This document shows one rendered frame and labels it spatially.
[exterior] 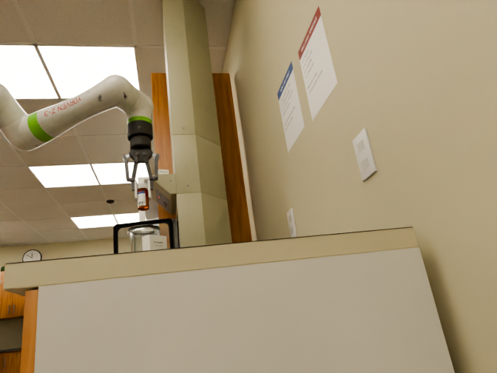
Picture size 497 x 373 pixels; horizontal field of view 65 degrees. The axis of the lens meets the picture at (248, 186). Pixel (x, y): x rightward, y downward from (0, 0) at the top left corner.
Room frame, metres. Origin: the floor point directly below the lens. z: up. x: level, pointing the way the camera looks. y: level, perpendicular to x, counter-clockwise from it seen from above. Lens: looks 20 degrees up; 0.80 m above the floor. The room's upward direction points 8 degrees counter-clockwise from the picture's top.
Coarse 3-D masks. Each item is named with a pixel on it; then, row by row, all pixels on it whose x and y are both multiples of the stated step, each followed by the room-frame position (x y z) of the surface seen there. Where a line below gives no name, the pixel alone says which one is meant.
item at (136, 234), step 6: (138, 228) 1.24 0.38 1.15; (144, 228) 1.25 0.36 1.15; (150, 228) 1.26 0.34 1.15; (132, 234) 1.26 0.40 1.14; (138, 234) 1.25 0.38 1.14; (144, 234) 1.25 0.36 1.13; (150, 234) 1.26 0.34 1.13; (156, 234) 1.29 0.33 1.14; (132, 240) 1.26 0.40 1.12; (138, 240) 1.25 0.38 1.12; (132, 246) 1.26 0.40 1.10; (138, 246) 1.25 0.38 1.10
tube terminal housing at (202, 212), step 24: (192, 144) 1.68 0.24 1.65; (216, 144) 1.82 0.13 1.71; (192, 168) 1.68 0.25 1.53; (216, 168) 1.80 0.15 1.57; (192, 192) 1.68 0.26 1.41; (216, 192) 1.79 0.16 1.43; (192, 216) 1.68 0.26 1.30; (216, 216) 1.77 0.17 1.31; (192, 240) 1.67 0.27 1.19; (216, 240) 1.75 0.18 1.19
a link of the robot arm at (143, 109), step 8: (136, 88) 1.22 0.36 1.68; (144, 96) 1.25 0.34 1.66; (136, 104) 1.23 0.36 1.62; (144, 104) 1.26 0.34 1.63; (152, 104) 1.30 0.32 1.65; (128, 112) 1.25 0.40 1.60; (136, 112) 1.25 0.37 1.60; (144, 112) 1.27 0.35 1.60; (128, 120) 1.27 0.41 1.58; (144, 120) 1.27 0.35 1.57
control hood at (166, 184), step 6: (162, 174) 1.65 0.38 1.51; (168, 174) 1.66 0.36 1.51; (174, 174) 1.66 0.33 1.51; (162, 180) 1.65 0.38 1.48; (168, 180) 1.65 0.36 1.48; (174, 180) 1.66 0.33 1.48; (156, 186) 1.70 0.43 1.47; (162, 186) 1.65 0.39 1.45; (168, 186) 1.65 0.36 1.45; (174, 186) 1.66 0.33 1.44; (162, 192) 1.72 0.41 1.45; (168, 192) 1.66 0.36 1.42; (174, 192) 1.66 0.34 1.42; (156, 198) 1.88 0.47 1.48; (168, 198) 1.75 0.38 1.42; (174, 198) 1.72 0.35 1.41; (174, 204) 1.81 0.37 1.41; (174, 210) 1.90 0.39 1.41
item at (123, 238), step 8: (152, 224) 1.95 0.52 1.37; (160, 224) 1.95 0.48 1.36; (120, 232) 1.93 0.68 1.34; (160, 232) 1.95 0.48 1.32; (168, 232) 1.96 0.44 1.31; (120, 240) 1.93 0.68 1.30; (128, 240) 1.94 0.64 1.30; (168, 240) 1.96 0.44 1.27; (120, 248) 1.93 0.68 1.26; (128, 248) 1.94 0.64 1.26; (168, 248) 1.96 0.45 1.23
